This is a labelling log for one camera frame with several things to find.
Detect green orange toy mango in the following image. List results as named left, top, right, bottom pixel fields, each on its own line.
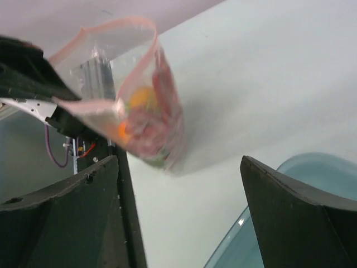
left=117, top=119, right=170, bottom=169

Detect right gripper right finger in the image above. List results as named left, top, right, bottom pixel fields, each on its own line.
left=240, top=156, right=356, bottom=267

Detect purple toy grapes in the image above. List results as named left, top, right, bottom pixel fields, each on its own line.
left=126, top=108, right=169, bottom=159

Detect teal plastic tray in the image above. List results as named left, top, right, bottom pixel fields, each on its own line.
left=206, top=153, right=356, bottom=267

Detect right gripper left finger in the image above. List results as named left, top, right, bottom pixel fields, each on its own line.
left=1, top=156, right=118, bottom=267

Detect clear pink zip top bag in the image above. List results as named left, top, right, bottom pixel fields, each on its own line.
left=49, top=17, right=184, bottom=170

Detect red toy lobster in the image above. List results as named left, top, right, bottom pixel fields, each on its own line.
left=152, top=64, right=182, bottom=130

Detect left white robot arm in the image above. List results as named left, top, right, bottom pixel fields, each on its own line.
left=1, top=35, right=102, bottom=142

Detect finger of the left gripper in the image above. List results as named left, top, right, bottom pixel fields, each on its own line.
left=41, top=60, right=81, bottom=101

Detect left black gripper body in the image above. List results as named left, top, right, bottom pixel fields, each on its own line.
left=1, top=35, right=56, bottom=101

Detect aluminium frame rail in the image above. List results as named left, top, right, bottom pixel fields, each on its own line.
left=70, top=51, right=116, bottom=100

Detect yellow toy lemon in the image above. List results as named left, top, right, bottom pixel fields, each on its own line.
left=128, top=86, right=157, bottom=109

